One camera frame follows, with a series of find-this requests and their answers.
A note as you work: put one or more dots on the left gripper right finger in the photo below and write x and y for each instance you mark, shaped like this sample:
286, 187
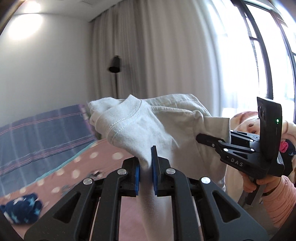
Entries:
201, 210

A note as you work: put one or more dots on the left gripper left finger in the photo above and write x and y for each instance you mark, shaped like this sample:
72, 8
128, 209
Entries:
91, 210

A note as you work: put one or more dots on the white t-shirt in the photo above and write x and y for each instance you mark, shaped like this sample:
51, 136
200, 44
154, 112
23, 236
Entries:
171, 123

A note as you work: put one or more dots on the pink sleeved right forearm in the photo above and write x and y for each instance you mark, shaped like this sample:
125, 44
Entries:
280, 203

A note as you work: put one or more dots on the person right hand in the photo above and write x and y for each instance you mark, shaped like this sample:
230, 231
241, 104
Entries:
270, 182

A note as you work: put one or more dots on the floral folded garment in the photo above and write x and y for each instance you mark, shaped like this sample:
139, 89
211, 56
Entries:
96, 175

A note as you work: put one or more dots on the pink polka dot blanket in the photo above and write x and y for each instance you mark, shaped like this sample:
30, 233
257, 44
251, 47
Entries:
96, 163

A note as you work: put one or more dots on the navy star fleece garment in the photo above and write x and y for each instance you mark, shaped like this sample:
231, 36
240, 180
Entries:
23, 210

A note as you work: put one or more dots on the blue plaid pillow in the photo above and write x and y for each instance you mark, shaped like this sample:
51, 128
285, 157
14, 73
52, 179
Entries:
35, 146

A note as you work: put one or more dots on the black floor lamp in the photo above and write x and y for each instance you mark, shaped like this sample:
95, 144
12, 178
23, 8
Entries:
115, 68

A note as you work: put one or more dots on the beige curtain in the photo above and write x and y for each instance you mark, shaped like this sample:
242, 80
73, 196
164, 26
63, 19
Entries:
167, 47

